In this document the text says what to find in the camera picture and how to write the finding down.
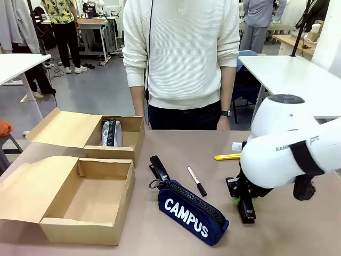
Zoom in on person's left hand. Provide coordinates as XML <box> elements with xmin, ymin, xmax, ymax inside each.
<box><xmin>216</xmin><ymin>116</ymin><xmax>231</xmax><ymax>131</ymax></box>

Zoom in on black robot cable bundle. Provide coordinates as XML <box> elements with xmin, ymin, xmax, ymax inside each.
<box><xmin>293</xmin><ymin>174</ymin><xmax>316</xmax><ymax>201</ymax></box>

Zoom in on small cardboard box with lid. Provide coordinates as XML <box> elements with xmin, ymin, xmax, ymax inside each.
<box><xmin>25</xmin><ymin>107</ymin><xmax>145</xmax><ymax>169</ymax></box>

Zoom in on navy Campus pencil case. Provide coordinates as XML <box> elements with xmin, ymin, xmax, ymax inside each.
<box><xmin>148</xmin><ymin>179</ymin><xmax>230</xmax><ymax>247</ymax></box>

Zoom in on white marker black cap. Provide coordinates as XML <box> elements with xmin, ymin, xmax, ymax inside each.
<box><xmin>186</xmin><ymin>166</ymin><xmax>208</xmax><ymax>197</ymax></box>

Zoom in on light wooden workbench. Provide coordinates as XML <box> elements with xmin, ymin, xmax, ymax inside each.
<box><xmin>272</xmin><ymin>34</ymin><xmax>318</xmax><ymax>57</ymax></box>

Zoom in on hanging grey coat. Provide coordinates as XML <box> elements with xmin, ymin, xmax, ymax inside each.
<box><xmin>0</xmin><ymin>0</ymin><xmax>40</xmax><ymax>54</ymax></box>

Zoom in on white table with leg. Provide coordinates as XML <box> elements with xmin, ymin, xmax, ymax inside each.
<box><xmin>0</xmin><ymin>53</ymin><xmax>52</xmax><ymax>121</ymax></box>

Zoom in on yellow utility knife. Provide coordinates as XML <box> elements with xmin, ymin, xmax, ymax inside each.
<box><xmin>214</xmin><ymin>153</ymin><xmax>242</xmax><ymax>161</ymax></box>

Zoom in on person in yellow shirt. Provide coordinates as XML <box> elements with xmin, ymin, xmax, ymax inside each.
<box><xmin>40</xmin><ymin>0</ymin><xmax>88</xmax><ymax>75</ymax></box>

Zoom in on orange cloth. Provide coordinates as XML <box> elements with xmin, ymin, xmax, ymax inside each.
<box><xmin>0</xmin><ymin>119</ymin><xmax>13</xmax><ymax>137</ymax></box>

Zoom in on black strap on arm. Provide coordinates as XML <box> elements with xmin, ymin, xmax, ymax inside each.
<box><xmin>289</xmin><ymin>140</ymin><xmax>326</xmax><ymax>177</ymax></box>

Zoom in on person's right forearm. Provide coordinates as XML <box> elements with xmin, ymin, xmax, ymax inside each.
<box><xmin>129</xmin><ymin>85</ymin><xmax>147</xmax><ymax>117</ymax></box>

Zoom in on grey pencil case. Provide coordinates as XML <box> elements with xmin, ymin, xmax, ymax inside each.
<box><xmin>100</xmin><ymin>119</ymin><xmax>124</xmax><ymax>147</ymax></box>

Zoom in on grey stool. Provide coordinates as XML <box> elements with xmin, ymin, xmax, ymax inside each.
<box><xmin>0</xmin><ymin>134</ymin><xmax>24</xmax><ymax>175</ymax></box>

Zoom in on person's dark trousers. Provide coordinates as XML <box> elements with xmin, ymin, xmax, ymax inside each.
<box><xmin>147</xmin><ymin>100</ymin><xmax>222</xmax><ymax>131</ymax></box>

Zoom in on black stand pole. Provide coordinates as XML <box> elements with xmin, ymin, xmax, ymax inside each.
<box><xmin>291</xmin><ymin>0</ymin><xmax>317</xmax><ymax>58</ymax></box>

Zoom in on person in grey clothes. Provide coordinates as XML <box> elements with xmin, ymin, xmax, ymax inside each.
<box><xmin>240</xmin><ymin>0</ymin><xmax>288</xmax><ymax>54</ymax></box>

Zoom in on person's left forearm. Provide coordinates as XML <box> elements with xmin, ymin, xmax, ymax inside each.
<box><xmin>217</xmin><ymin>66</ymin><xmax>237</xmax><ymax>113</ymax></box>

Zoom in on chair with blue jacket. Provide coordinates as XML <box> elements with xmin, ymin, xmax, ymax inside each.
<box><xmin>231</xmin><ymin>50</ymin><xmax>267</xmax><ymax>124</ymax></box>

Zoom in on person white sweater torso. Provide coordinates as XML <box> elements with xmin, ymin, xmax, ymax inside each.
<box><xmin>122</xmin><ymin>0</ymin><xmax>240</xmax><ymax>109</ymax></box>

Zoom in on large cardboard box with lid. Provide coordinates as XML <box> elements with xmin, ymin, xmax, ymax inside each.
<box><xmin>0</xmin><ymin>155</ymin><xmax>136</xmax><ymax>246</ymax></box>

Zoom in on white table angled legs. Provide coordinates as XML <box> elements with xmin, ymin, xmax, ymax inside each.
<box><xmin>238</xmin><ymin>54</ymin><xmax>341</xmax><ymax>131</ymax></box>

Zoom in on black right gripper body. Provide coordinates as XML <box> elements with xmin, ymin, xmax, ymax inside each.
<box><xmin>236</xmin><ymin>162</ymin><xmax>274</xmax><ymax>201</ymax></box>

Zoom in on wooden top background desk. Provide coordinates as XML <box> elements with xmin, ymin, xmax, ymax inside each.
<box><xmin>71</xmin><ymin>17</ymin><xmax>119</xmax><ymax>65</ymax></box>

